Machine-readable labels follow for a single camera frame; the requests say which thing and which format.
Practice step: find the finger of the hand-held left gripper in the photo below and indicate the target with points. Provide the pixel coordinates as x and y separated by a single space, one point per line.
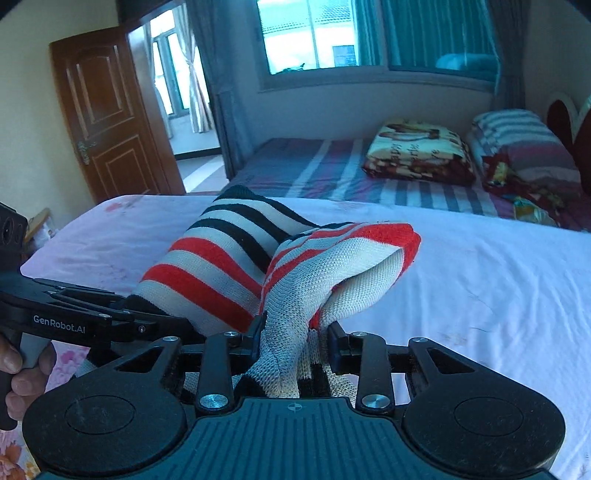
83 295
173 330

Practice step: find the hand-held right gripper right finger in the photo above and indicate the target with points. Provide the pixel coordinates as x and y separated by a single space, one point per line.
339 353

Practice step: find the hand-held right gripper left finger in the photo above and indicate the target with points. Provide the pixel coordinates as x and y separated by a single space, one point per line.
247 346

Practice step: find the red black white striped sweater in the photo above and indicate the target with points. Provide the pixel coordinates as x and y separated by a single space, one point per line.
217 263

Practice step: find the person's left hand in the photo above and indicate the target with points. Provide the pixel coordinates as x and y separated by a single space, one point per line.
32 383

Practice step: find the brown wooden door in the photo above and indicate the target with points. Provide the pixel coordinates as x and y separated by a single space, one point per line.
106 115

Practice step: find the bed with striped sheet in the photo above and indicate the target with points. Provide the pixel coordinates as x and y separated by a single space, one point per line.
314 170

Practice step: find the folded printed blanket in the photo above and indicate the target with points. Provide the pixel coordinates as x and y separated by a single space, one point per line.
415 147

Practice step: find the white sheer curtain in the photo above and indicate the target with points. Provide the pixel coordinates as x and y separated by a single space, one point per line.
196 87

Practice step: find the grey curtain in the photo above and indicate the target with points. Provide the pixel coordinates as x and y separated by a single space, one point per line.
221 92
510 50

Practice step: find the red printed pillow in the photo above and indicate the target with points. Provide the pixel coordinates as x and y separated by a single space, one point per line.
512 182

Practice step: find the folded striped quilt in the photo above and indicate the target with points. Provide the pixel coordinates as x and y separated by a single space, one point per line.
521 138

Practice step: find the bedroom window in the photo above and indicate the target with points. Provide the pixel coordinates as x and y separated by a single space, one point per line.
300 37

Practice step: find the red heart-shaped headboard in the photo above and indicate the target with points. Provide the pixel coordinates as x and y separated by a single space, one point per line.
561 120

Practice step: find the teal curtain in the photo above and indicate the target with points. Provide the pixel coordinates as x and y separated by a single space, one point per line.
415 27

